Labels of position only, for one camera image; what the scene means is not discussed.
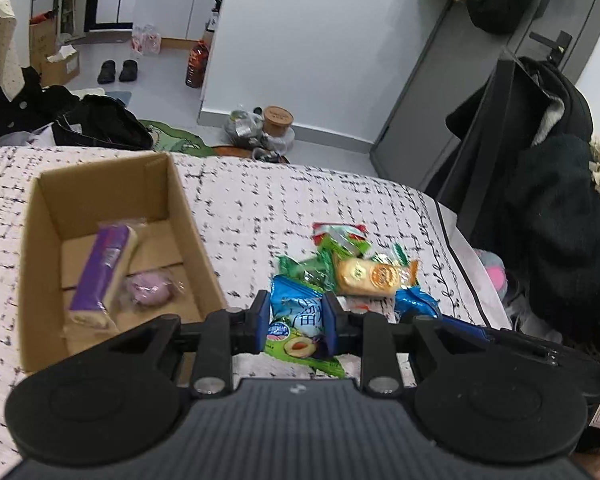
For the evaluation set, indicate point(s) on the pack of water bottles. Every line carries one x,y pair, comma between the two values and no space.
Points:
146,40

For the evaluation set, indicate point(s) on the brown lidded container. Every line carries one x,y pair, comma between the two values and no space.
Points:
278,119

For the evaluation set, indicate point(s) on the white patterned bedspread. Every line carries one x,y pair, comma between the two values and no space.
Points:
280,200

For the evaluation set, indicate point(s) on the pink plush item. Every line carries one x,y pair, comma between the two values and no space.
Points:
495,272

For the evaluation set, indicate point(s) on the grey door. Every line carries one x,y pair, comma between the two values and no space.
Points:
445,90

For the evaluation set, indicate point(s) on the dark red oil bottle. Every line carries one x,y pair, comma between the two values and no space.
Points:
196,65

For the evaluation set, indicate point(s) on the white spray bottle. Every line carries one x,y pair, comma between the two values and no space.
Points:
214,17

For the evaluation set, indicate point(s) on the pink round snack packet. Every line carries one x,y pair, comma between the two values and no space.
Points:
147,287

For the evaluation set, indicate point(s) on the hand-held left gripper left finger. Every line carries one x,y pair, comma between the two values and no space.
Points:
261,325

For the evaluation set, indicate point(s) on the purple snack packet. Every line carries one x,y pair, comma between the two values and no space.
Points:
105,265

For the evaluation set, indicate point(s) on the grey plastic bag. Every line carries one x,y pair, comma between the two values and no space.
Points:
242,125

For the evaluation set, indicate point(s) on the black fluffy garment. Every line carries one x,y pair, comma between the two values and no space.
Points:
565,230

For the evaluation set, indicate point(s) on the red and green snack packet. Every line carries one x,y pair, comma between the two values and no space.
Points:
340,240

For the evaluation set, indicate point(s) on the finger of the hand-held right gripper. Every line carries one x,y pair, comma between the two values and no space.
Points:
465,329

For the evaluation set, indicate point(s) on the pile of black clothes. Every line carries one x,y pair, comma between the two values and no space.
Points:
25,105

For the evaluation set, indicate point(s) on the orange snack packet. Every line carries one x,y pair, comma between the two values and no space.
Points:
375,277

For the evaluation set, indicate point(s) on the blue and green snack packet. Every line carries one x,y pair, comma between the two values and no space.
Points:
295,320

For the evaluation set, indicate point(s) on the blue floor mat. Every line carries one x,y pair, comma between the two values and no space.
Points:
120,96

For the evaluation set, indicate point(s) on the black coat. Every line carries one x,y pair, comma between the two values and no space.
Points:
555,100

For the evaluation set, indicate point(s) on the tall cardboard box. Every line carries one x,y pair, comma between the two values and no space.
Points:
41,40

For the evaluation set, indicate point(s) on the black bag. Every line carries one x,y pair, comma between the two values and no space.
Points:
105,122

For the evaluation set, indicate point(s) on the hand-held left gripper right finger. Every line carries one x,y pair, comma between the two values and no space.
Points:
331,327

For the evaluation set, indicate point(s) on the orange rug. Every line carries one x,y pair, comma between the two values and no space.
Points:
230,152

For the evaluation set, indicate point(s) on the green cartoon rug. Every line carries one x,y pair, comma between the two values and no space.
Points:
180,140

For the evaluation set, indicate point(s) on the cardboard box with white paper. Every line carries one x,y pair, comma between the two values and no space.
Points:
62,69

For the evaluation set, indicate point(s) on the black slipper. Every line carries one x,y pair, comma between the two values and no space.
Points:
128,70
107,71

